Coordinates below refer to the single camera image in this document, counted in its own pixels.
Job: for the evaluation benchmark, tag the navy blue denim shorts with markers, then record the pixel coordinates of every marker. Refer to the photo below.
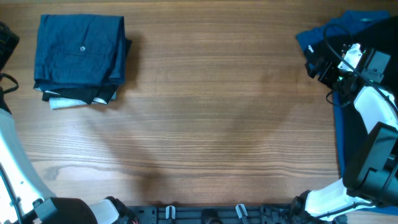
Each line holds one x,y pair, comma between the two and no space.
79,50

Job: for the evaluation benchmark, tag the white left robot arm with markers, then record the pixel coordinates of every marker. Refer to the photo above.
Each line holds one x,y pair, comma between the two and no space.
25,198

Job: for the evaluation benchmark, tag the blue polo shirt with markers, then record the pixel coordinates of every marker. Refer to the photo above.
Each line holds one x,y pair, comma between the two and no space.
355,56

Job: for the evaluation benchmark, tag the black mesh shirt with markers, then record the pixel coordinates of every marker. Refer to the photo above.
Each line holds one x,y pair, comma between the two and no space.
369,31

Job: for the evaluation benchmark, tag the folded light blue garment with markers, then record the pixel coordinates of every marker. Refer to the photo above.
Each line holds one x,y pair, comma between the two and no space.
58,103

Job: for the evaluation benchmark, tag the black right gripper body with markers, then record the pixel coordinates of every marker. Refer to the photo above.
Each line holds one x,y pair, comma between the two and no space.
333,77

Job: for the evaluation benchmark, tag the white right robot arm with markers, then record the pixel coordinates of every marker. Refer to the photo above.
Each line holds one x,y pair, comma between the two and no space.
369,179

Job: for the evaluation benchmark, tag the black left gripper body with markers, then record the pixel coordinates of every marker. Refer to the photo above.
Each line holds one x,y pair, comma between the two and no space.
6,50

